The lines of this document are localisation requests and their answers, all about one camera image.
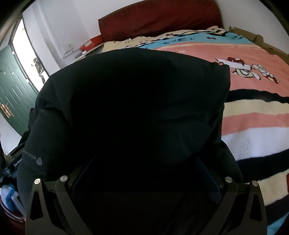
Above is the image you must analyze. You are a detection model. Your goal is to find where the dark red headboard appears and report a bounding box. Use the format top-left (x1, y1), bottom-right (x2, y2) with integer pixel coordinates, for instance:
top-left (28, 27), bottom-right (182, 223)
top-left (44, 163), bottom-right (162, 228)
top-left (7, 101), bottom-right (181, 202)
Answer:
top-left (98, 0), bottom-right (223, 42)

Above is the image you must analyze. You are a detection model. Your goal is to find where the black hooded puffer jacket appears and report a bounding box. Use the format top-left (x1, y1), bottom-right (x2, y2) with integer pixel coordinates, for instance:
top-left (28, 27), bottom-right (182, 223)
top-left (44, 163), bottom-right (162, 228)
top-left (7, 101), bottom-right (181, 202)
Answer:
top-left (17, 48), bottom-right (244, 235)

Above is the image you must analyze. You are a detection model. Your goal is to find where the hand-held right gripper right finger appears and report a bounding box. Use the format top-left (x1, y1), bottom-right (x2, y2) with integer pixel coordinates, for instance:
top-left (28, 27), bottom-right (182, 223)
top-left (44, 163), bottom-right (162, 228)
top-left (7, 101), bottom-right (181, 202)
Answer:
top-left (194, 156), bottom-right (268, 235)

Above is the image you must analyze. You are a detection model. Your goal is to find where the person's blue white clothing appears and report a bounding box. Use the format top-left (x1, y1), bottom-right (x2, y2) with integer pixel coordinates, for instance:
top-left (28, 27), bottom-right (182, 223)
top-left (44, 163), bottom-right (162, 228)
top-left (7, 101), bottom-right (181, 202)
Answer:
top-left (0, 183), bottom-right (23, 213)

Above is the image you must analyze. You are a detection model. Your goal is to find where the brass door handle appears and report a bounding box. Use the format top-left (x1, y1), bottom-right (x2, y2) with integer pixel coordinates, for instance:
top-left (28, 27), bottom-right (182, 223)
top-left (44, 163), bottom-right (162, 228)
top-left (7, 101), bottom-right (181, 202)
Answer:
top-left (0, 103), bottom-right (14, 118)

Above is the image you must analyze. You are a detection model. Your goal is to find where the white wall panel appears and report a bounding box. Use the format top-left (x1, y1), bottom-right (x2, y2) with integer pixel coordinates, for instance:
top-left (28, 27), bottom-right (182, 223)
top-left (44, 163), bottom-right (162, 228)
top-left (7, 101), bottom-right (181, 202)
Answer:
top-left (61, 41), bottom-right (76, 55)

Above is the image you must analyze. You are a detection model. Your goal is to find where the green door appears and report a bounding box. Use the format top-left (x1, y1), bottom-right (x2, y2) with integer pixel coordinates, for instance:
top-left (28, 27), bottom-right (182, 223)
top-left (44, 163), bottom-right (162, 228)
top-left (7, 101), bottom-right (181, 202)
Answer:
top-left (0, 44), bottom-right (40, 136)

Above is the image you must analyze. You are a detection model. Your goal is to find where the grey bedside shelf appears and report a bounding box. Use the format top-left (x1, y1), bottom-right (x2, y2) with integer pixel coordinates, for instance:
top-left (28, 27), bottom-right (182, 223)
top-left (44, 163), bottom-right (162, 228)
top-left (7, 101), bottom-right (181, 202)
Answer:
top-left (74, 50), bottom-right (91, 59)

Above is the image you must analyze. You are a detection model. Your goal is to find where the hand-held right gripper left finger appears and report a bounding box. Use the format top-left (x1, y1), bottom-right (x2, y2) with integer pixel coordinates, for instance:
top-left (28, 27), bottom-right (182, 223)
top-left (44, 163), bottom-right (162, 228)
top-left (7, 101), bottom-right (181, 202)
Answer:
top-left (26, 156), bottom-right (97, 235)

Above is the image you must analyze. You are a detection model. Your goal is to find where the flattened cardboard box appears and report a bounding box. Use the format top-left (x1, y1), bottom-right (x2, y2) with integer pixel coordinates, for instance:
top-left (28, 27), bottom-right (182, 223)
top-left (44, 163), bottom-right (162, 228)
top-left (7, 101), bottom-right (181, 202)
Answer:
top-left (228, 25), bottom-right (289, 56)

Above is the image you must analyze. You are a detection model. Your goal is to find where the orange box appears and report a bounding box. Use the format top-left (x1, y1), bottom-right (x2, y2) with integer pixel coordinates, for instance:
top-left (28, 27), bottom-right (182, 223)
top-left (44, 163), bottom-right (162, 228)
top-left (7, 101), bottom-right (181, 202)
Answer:
top-left (80, 35), bottom-right (104, 52)

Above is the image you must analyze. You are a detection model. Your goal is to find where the pink striped printed blanket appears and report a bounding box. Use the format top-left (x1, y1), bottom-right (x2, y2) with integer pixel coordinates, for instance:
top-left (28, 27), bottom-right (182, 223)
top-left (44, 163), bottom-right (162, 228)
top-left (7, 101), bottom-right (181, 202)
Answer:
top-left (103, 26), bottom-right (289, 208)

